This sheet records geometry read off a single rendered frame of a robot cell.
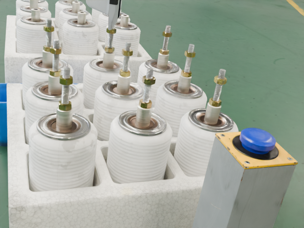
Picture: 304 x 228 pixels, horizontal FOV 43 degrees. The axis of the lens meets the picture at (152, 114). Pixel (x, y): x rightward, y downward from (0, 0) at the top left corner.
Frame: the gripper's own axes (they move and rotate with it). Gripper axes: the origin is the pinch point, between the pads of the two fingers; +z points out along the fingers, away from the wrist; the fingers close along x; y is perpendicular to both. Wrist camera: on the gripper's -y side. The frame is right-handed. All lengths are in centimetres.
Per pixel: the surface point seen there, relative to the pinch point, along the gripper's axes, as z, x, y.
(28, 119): 13.6, 18.5, 10.8
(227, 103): 35, -47, -36
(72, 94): 9.1, 16.0, 4.4
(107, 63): 8.4, 1.1, 0.6
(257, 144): 1.6, 37.3, -20.5
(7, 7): 35, -129, 70
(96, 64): 9.1, 0.6, 3.0
